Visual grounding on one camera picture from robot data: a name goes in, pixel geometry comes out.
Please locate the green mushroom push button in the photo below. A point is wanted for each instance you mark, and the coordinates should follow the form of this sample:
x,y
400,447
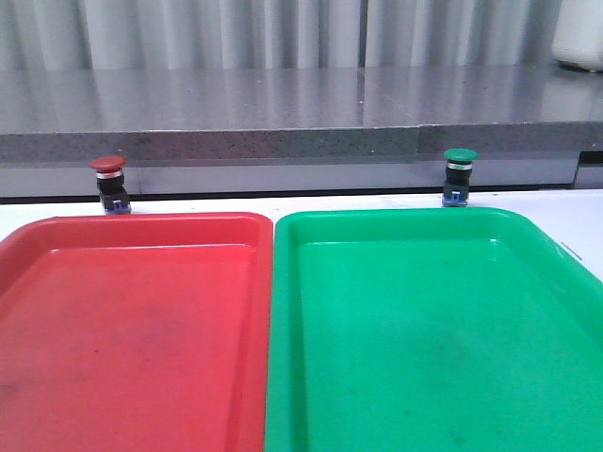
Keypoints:
x,y
458,171

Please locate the red mushroom push button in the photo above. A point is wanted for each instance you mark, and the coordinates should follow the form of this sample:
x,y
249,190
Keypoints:
x,y
109,180

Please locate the green plastic tray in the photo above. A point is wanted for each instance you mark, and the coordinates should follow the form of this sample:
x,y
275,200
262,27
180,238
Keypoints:
x,y
431,330

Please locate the red plastic tray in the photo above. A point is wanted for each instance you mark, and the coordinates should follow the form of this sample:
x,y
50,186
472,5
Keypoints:
x,y
136,333

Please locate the grey stone counter slab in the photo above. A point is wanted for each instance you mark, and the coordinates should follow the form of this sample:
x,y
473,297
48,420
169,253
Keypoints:
x,y
301,114

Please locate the white curtain backdrop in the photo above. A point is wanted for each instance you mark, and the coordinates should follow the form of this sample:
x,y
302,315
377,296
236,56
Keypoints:
x,y
115,35

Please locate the white container on counter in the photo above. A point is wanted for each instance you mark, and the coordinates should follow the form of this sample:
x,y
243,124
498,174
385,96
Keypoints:
x,y
577,40

